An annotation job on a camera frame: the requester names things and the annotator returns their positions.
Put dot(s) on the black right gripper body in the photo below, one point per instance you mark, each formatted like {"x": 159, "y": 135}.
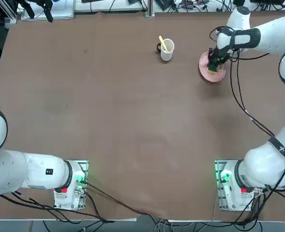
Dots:
{"x": 221, "y": 54}

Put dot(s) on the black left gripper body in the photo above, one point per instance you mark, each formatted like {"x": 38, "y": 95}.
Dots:
{"x": 39, "y": 2}

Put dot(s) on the green and yellow sponge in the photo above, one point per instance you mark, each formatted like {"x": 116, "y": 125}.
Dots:
{"x": 212, "y": 70}

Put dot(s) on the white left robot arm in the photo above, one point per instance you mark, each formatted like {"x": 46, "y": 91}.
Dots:
{"x": 36, "y": 171}

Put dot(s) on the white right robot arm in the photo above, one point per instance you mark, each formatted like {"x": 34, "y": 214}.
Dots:
{"x": 265, "y": 164}

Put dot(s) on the pink plate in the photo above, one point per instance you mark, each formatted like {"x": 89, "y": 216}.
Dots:
{"x": 206, "y": 72}

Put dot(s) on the white board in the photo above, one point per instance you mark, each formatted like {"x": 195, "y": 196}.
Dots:
{"x": 60, "y": 12}

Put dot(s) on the aluminium profile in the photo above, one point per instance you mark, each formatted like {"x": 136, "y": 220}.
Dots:
{"x": 10, "y": 12}

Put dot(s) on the yellow spoon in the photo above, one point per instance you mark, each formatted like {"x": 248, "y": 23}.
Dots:
{"x": 163, "y": 43}

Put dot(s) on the large black power adapter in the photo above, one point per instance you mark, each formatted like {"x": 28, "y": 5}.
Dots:
{"x": 239, "y": 2}

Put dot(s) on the orange and black connector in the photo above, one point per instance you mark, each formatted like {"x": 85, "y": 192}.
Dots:
{"x": 188, "y": 3}

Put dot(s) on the aluminium camera post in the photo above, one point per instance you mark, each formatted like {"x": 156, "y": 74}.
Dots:
{"x": 149, "y": 8}

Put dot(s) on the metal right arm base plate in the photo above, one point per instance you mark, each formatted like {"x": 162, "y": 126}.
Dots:
{"x": 218, "y": 188}

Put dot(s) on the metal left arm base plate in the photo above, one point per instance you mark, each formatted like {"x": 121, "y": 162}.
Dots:
{"x": 85, "y": 169}

